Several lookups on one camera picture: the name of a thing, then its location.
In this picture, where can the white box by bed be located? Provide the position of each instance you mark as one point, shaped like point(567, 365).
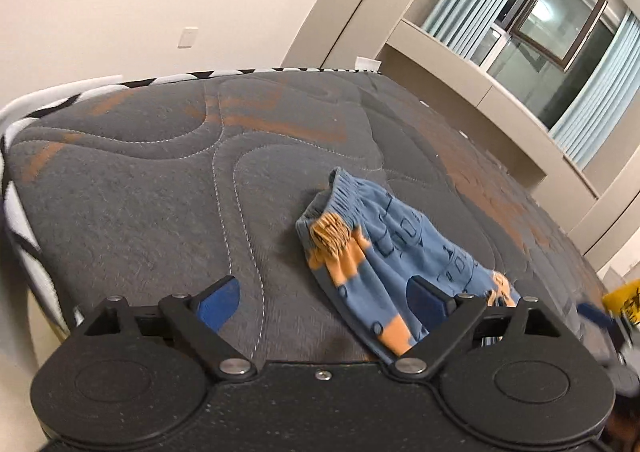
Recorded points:
point(364, 64)

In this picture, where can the grey orange quilted mattress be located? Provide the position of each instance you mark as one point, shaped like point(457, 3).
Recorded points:
point(468, 196)

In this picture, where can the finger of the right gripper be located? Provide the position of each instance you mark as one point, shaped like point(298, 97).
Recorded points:
point(595, 315)

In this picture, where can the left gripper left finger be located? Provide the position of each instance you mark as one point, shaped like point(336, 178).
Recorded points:
point(196, 322)

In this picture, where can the yellow plastic bag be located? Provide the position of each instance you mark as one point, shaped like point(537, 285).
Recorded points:
point(625, 301)

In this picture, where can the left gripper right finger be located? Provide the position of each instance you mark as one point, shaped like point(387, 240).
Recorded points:
point(448, 320)

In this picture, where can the beige built-in cabinet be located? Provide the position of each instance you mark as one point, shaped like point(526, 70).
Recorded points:
point(598, 206)

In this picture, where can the blue orange patterned pants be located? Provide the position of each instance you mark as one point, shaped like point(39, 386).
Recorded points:
point(363, 246)

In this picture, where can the white wall switch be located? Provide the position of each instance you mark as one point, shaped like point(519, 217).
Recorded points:
point(188, 37)

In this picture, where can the window with dark frame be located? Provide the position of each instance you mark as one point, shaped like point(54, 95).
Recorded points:
point(544, 51)

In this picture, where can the right light blue curtain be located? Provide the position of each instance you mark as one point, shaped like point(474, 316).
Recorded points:
point(603, 100)

